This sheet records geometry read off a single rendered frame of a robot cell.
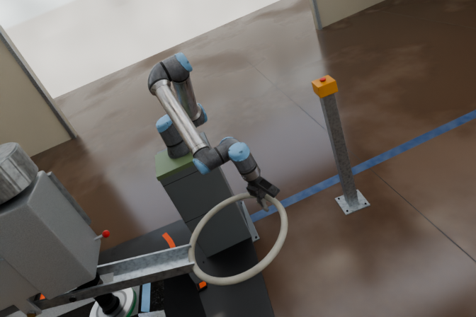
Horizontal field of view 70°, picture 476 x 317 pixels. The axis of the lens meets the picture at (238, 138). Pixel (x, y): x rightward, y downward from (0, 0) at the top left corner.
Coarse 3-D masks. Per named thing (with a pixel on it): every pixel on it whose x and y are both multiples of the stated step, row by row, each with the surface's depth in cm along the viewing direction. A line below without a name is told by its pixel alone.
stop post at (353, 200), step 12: (312, 84) 219; (324, 84) 210; (324, 96) 213; (324, 108) 221; (336, 108) 221; (336, 120) 226; (336, 132) 230; (336, 144) 235; (336, 156) 241; (348, 168) 247; (348, 180) 252; (348, 192) 258; (360, 192) 272; (348, 204) 265; (360, 204) 262
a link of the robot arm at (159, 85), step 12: (156, 72) 176; (156, 84) 174; (168, 84) 178; (168, 96) 172; (168, 108) 170; (180, 108) 170; (180, 120) 166; (180, 132) 166; (192, 132) 163; (192, 144) 161; (204, 144) 162; (204, 156) 158; (216, 156) 158; (204, 168) 157
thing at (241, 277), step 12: (228, 204) 173; (276, 204) 155; (204, 216) 171; (192, 240) 161; (192, 252) 156; (276, 252) 136; (264, 264) 133; (204, 276) 141; (240, 276) 133; (252, 276) 133
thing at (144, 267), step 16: (144, 256) 153; (160, 256) 156; (176, 256) 157; (128, 272) 151; (144, 272) 150; (160, 272) 145; (176, 272) 147; (96, 288) 140; (112, 288) 142; (48, 304) 138
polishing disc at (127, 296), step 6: (114, 294) 160; (120, 294) 158; (126, 294) 157; (132, 294) 156; (120, 300) 155; (126, 300) 154; (132, 300) 153; (96, 306) 157; (120, 306) 152; (126, 306) 151; (96, 312) 155; (102, 312) 153; (114, 312) 151; (120, 312) 150; (126, 312) 149
